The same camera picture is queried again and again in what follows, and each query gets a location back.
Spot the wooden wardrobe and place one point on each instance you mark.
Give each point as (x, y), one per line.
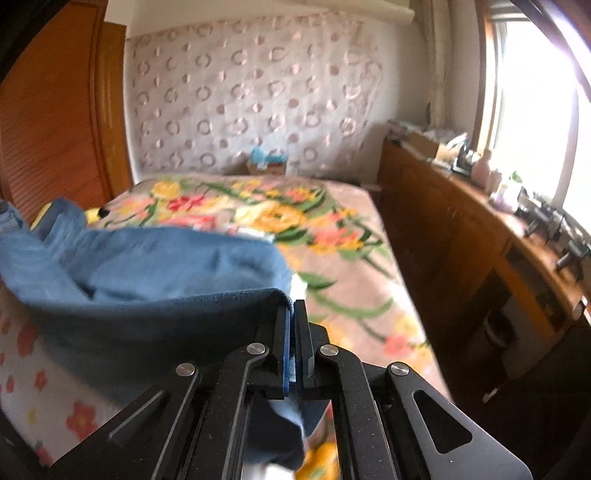
(55, 115)

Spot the brown floral blanket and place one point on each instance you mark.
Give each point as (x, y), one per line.
(351, 258)

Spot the pink bottle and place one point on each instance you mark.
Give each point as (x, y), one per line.
(481, 166)

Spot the window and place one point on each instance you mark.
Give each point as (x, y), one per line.
(531, 106)

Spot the white container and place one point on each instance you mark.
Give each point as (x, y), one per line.
(506, 196)

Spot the wooden sideboard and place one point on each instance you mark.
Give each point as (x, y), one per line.
(434, 217)

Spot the open cardboard box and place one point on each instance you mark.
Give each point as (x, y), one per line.
(422, 144)

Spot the blue denim pants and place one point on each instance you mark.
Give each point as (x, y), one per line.
(161, 263)

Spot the white strawberry print sheet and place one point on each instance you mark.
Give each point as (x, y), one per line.
(46, 392)

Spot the blue toy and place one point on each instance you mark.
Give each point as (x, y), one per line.
(270, 156)

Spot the cream curtain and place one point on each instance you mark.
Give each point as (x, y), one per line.
(437, 60)

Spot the yellow plush toy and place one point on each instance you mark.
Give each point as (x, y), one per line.
(95, 215)

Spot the circle patterned wall cloth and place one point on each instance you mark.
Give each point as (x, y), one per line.
(254, 92)

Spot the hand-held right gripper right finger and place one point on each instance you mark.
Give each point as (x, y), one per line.
(299, 355)

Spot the black devices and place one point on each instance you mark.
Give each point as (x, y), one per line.
(554, 224)

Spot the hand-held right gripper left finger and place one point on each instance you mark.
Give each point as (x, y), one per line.
(286, 355)

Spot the small cardboard box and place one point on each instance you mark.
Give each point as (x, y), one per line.
(268, 170)

